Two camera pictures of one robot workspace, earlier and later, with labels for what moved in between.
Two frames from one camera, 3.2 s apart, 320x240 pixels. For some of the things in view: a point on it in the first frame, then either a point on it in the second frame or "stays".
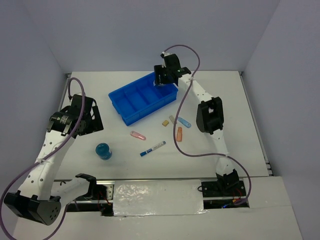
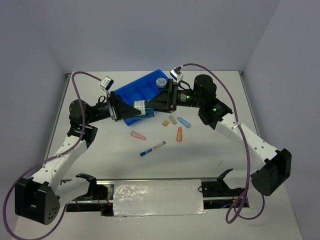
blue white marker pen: [142, 154] stays
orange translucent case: [179, 134] stays
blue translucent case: [184, 122] stays
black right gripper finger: [161, 75] → [163, 101]
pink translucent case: [139, 136] stays
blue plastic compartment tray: [135, 99] stays
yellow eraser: [165, 123] stays
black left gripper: [95, 124] → [118, 109]
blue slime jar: [102, 150] → [146, 112]
